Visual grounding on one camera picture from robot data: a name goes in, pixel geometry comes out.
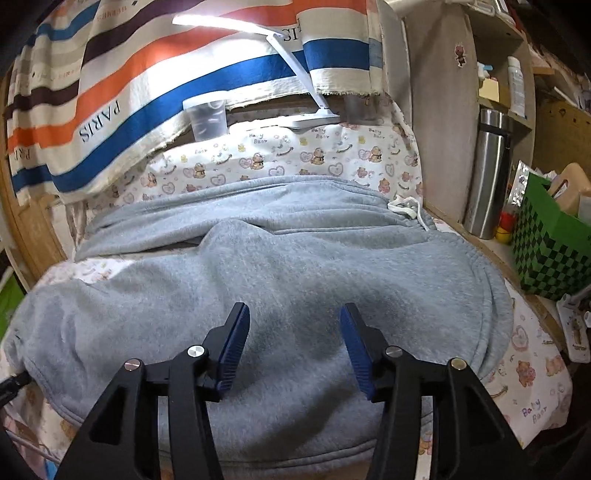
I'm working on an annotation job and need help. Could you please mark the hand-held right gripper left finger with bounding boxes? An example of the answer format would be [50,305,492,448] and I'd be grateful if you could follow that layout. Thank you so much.
[58,302,251,480]

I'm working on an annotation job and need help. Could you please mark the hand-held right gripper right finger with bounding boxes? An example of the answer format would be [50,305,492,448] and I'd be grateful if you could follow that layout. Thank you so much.
[340,302,532,480]

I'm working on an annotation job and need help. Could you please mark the grey hooded sweatshirt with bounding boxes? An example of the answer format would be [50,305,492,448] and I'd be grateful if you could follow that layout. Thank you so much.
[2,175,515,464]

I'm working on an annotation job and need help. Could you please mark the bear-printed table cloth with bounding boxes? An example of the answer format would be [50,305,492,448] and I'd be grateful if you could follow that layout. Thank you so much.
[0,122,575,480]

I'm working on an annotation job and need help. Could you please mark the stainless steel thermos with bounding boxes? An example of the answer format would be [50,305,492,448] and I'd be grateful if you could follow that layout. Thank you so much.
[463,108,513,240]

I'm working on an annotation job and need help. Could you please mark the green checkered box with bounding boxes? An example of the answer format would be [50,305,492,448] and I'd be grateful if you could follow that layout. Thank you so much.
[512,173,591,301]

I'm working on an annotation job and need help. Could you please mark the white plastic clip holder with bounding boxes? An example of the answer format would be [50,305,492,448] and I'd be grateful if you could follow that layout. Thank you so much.
[556,295,591,361]

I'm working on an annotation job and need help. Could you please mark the wooden shelf unit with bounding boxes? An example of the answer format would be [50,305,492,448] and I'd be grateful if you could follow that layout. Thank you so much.
[406,0,539,227]

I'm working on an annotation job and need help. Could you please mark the clear plastic cup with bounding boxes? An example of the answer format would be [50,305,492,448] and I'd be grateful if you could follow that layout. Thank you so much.
[183,98,228,141]

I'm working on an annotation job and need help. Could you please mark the white desk lamp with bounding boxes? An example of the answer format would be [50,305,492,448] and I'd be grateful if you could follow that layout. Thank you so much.
[173,11,342,134]

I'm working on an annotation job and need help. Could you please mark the silver foil packet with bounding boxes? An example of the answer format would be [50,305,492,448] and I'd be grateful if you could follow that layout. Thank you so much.
[508,161,536,208]

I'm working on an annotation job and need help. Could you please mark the beige plastic jug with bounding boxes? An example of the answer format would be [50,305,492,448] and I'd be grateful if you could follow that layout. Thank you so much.
[549,162,591,215]

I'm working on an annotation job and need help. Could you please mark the striped hanging cloth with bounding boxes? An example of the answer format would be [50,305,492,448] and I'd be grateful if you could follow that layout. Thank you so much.
[4,0,384,204]

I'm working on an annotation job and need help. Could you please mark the yellow cardboard box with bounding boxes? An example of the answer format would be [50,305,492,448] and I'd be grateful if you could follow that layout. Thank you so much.
[478,76,502,104]

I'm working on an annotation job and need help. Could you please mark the white plastic bottle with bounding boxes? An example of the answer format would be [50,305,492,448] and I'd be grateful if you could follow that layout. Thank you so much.
[507,56,527,116]

